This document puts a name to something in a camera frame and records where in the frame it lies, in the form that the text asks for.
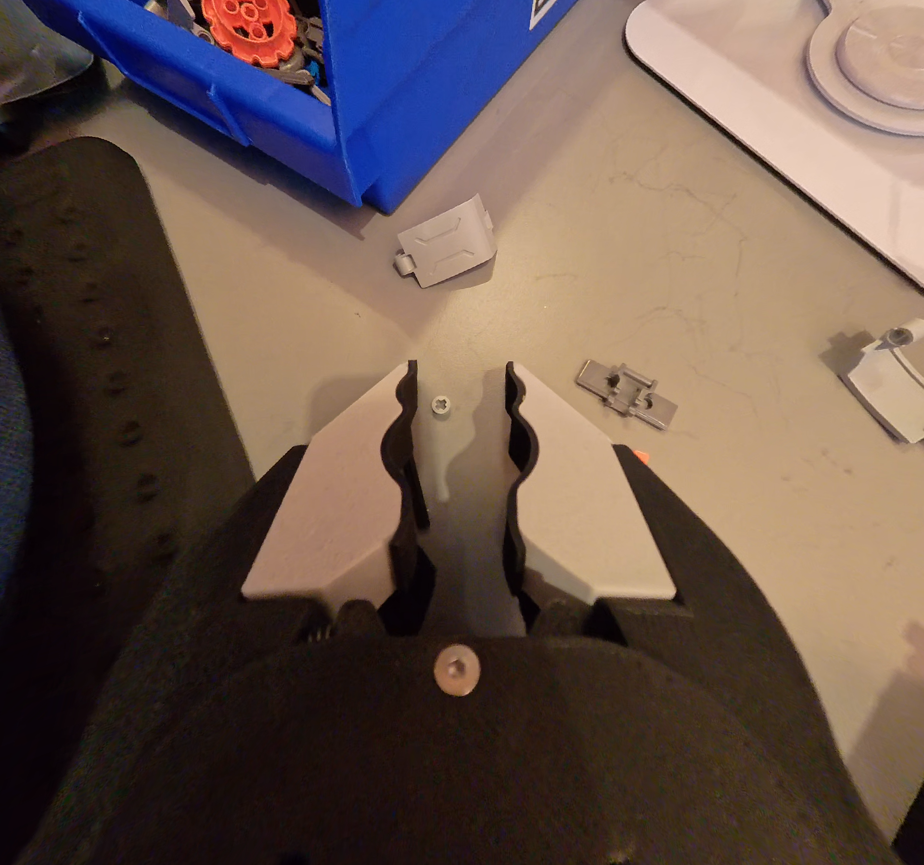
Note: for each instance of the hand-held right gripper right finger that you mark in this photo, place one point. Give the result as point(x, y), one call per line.
point(585, 518)

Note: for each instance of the grey cloth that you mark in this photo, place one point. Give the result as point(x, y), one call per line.
point(36, 64)

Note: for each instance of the orange toy gear wheel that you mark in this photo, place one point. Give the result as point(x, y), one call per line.
point(216, 28)

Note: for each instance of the grey angled panel piece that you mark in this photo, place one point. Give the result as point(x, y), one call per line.
point(884, 381)

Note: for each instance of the small grey bolt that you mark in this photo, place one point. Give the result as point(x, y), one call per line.
point(442, 406)

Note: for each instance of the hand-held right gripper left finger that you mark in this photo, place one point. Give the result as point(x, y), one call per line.
point(325, 518)

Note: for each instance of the white adjustable stand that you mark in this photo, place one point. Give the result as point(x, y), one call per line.
point(722, 49)

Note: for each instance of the grey track link piece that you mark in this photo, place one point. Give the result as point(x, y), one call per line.
point(628, 392)

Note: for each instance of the grey curved panel piece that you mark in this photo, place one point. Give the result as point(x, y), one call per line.
point(447, 244)

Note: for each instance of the blue parts bin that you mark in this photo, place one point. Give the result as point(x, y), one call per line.
point(433, 49)

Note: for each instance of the pile of toy building parts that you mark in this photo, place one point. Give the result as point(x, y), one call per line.
point(299, 49)

